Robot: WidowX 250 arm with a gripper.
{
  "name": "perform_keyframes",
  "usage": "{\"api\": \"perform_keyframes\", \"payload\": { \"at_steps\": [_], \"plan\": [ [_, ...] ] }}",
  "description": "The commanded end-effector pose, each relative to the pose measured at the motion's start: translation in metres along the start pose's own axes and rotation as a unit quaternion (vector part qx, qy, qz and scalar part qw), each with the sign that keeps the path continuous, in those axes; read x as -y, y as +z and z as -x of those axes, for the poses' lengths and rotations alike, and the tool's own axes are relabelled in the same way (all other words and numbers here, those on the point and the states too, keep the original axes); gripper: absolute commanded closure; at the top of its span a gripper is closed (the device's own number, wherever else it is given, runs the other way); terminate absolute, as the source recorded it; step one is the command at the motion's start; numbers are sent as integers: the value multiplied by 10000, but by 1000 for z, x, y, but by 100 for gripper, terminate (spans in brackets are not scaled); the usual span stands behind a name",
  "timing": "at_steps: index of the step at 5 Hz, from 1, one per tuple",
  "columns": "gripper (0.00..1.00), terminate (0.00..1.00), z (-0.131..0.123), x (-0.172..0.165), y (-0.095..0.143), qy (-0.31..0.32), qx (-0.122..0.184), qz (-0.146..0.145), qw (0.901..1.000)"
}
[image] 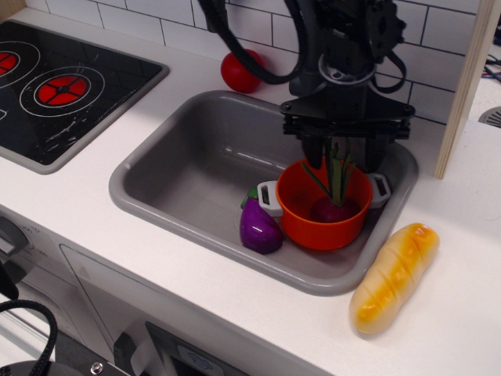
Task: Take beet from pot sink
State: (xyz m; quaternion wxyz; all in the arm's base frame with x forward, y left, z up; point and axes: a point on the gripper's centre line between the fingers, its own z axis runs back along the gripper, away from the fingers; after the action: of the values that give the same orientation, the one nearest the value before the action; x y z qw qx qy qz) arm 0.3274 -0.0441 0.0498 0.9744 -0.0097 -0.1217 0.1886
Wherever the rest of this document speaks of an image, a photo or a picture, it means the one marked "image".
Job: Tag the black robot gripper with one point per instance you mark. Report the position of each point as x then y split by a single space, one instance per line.
354 109

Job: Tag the purple toy beet green stems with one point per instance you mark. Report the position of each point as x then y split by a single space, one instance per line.
334 188

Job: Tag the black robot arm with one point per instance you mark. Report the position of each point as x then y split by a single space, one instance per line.
349 73

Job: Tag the black robot base with screw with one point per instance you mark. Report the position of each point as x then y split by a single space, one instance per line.
68 358

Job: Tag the grey plastic sink basin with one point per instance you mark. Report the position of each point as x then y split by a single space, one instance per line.
191 175

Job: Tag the dark grey toy faucet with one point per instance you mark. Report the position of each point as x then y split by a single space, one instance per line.
307 82

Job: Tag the light wooden side panel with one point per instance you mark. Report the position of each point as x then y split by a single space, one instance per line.
481 39

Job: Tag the purple toy eggplant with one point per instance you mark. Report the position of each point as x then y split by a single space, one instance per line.
258 230

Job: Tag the toy bread loaf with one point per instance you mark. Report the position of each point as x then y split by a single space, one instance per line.
391 280

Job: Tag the red toy tomato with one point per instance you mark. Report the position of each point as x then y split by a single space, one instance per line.
236 76

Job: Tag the round metal vent grille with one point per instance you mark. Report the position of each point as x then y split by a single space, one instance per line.
492 117

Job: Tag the black toy stovetop red burners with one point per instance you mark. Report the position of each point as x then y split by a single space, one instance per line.
59 93

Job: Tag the white toy oven front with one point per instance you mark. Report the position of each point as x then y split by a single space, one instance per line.
48 271

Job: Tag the orange toy pot grey handles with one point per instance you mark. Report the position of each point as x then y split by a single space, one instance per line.
307 215

